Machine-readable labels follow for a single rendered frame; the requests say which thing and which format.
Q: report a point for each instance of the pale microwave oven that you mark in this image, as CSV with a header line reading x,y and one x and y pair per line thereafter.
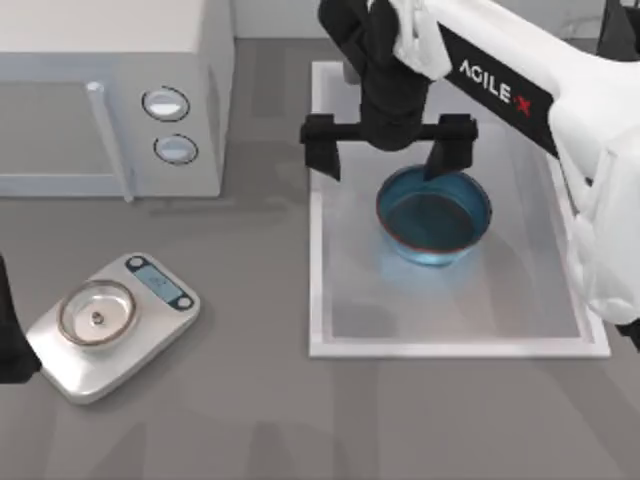
x,y
200,75

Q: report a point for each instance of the round scale weighing plate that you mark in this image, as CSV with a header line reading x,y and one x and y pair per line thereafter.
x,y
97,315

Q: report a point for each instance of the silver kitchen scale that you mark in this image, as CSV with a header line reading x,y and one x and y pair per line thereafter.
x,y
145,345

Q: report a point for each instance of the round microwave knob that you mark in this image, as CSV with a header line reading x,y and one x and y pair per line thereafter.
x,y
175,148
165,104

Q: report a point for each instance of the white sink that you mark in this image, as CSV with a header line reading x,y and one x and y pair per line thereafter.
x,y
450,310

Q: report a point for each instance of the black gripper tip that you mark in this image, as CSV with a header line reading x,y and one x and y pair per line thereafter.
x,y
12,330

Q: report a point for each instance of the scale display panel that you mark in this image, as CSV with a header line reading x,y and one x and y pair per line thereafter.
x,y
159,281

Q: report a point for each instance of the microwave oven door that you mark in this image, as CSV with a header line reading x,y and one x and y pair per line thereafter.
x,y
45,130

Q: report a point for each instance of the blue bowl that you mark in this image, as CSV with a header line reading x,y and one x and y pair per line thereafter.
x,y
432,220

